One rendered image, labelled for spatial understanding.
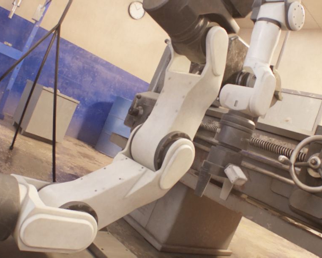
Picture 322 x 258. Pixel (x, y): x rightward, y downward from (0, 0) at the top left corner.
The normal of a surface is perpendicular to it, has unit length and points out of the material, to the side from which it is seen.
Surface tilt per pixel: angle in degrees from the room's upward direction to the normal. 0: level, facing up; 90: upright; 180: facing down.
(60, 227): 90
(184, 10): 113
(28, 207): 62
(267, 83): 89
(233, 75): 90
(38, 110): 90
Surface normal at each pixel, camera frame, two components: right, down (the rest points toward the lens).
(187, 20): 0.41, 0.57
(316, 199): -0.73, -0.33
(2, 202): 0.75, -0.28
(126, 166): -0.08, -0.92
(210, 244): 0.56, 0.20
